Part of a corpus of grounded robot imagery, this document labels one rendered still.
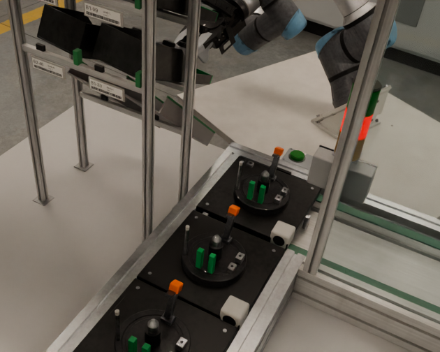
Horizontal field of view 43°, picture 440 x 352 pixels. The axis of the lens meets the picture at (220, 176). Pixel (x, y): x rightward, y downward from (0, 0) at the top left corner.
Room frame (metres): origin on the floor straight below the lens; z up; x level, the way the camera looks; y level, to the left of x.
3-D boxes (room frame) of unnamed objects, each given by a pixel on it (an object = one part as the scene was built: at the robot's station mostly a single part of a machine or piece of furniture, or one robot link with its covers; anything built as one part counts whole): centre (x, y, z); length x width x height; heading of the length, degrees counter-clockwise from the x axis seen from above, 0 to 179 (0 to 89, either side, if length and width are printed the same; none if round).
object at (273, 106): (1.56, -0.38, 0.84); 0.90 x 0.70 x 0.03; 42
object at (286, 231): (0.92, -0.16, 0.97); 0.05 x 0.05 x 0.04; 67
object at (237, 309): (0.81, -0.01, 1.01); 0.24 x 0.24 x 0.13; 67
